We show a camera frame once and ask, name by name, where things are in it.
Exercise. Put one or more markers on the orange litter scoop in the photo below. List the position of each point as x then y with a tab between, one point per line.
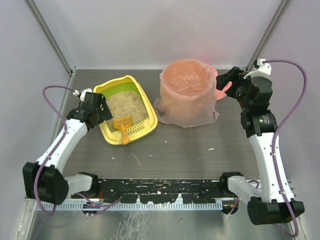
122	124

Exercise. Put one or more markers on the yellow green litter box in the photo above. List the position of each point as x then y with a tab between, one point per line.
137	131

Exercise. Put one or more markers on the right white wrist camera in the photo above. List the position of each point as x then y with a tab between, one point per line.
262	69

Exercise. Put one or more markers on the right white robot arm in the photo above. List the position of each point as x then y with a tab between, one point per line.
274	201

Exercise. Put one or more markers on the aluminium frame rail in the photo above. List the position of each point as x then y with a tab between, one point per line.
234	183

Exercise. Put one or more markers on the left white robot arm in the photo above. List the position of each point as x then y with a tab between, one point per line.
43	179

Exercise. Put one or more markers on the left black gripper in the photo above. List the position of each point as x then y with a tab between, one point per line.
100	110

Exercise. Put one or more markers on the pink cloth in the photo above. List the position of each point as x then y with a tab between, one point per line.
220	93

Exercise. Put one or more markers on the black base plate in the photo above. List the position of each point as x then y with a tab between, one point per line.
160	191

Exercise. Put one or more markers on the white slotted cable duct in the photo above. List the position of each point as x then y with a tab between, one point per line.
75	205

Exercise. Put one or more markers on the bin with pink bag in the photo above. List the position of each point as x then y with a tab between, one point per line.
188	94

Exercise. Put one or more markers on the beige cat litter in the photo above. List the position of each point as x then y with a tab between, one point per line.
124	104

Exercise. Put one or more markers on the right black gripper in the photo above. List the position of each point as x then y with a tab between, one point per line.
231	81

